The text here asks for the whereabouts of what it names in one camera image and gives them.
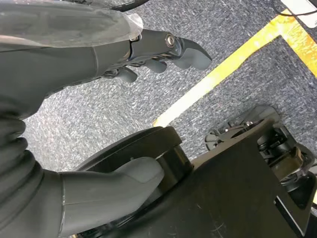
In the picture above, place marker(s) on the clear plastic wrap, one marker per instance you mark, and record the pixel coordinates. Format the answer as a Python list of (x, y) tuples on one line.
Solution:
[(99, 23)]

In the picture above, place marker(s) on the yellow floor tape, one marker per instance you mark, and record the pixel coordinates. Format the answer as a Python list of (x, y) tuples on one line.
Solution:
[(223, 72)]

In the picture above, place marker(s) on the white flat panel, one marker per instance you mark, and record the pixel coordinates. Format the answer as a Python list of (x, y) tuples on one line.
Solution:
[(304, 10)]

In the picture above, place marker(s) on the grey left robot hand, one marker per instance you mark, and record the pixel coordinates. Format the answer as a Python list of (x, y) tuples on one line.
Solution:
[(62, 65)]

